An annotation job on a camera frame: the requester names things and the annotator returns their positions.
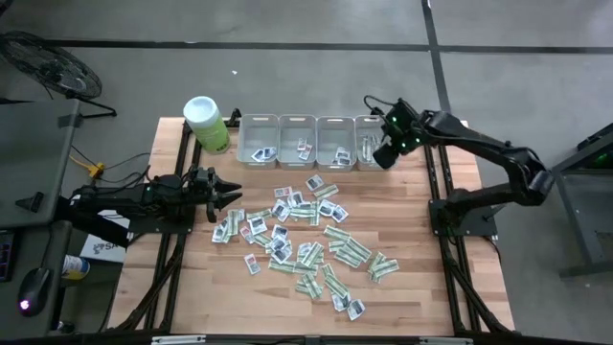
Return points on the black desk bracket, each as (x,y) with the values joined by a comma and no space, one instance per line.
(31,201)

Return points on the light grey plastic bin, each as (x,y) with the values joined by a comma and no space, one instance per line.
(292,131)
(330,136)
(258,131)
(364,165)

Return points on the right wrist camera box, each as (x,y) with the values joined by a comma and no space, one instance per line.
(385,156)

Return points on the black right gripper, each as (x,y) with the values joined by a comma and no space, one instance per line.
(404,127)

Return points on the white yellow can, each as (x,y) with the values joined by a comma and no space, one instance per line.
(75,267)

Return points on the yellow power plug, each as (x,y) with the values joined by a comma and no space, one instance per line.
(97,169)

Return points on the white printed cardboard box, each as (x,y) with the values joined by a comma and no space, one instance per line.
(103,249)

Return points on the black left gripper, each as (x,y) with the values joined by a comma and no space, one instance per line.
(198,199)

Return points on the grey side desk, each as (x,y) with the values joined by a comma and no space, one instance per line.
(33,153)

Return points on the black keyboard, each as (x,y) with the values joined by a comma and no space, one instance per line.
(6,259)

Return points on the green wipes canister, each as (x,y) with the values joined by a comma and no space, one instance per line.
(211,131)

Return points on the black metal cart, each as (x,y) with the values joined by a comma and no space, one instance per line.
(601,153)

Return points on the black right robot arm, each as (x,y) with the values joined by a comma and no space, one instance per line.
(479,139)

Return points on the black floor fan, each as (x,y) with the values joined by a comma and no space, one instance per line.
(52,67)

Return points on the black computer mouse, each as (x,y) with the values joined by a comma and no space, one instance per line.
(34,290)

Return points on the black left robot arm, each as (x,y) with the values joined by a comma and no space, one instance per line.
(124,199)

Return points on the silver metal bracket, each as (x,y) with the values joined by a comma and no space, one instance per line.
(178,340)
(445,341)

